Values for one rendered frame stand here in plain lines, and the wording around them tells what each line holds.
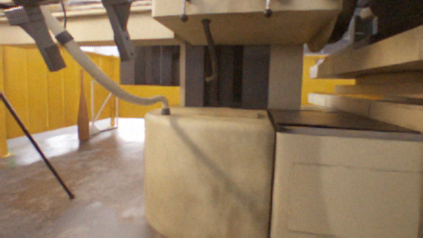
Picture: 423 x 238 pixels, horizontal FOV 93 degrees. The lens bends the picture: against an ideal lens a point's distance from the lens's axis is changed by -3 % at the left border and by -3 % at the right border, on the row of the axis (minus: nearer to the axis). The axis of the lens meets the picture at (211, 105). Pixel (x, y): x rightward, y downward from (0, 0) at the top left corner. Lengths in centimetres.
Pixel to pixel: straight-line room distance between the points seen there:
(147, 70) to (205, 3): 93
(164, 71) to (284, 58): 88
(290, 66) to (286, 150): 74
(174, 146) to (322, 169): 65
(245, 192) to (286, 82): 82
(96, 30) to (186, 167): 101
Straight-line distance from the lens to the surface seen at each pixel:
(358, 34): 160
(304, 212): 106
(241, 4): 92
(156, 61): 171
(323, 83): 341
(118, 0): 34
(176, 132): 99
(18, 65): 303
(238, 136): 93
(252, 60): 152
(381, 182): 109
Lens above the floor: 76
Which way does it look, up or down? 5 degrees down
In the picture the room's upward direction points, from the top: 2 degrees clockwise
